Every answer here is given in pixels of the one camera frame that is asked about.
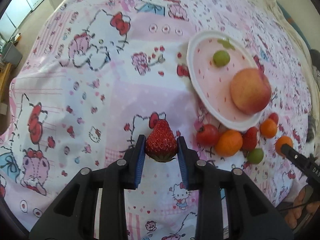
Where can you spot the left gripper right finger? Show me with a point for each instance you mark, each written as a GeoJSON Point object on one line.
{"type": "Point", "coordinates": [250, 214]}

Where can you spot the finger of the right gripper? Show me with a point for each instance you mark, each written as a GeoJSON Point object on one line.
{"type": "Point", "coordinates": [306, 165]}

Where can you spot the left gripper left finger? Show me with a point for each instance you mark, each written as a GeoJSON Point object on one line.
{"type": "Point", "coordinates": [72, 213]}

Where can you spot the small orange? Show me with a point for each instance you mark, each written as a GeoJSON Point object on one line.
{"type": "Point", "coordinates": [268, 128]}
{"type": "Point", "coordinates": [282, 141]}

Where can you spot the small green lime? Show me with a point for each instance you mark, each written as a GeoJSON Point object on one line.
{"type": "Point", "coordinates": [255, 156]}

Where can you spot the red yellow apple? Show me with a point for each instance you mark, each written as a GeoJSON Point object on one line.
{"type": "Point", "coordinates": [250, 90]}

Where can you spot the large red strawberry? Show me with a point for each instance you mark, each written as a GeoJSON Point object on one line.
{"type": "Point", "coordinates": [161, 144]}

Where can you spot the large green lime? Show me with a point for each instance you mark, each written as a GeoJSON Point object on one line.
{"type": "Point", "coordinates": [221, 58]}

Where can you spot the small red cherry tomato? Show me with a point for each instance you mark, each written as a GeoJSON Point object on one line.
{"type": "Point", "coordinates": [274, 116]}

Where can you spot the small red strawberry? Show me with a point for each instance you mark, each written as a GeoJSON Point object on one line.
{"type": "Point", "coordinates": [249, 139]}

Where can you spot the large orange tangerine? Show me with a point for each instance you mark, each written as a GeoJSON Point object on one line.
{"type": "Point", "coordinates": [229, 143]}

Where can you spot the pink strawberry pattern plate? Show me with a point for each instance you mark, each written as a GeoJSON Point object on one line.
{"type": "Point", "coordinates": [212, 83]}

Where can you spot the Hello Kitty bed sheet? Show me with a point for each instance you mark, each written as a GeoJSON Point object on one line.
{"type": "Point", "coordinates": [102, 72]}

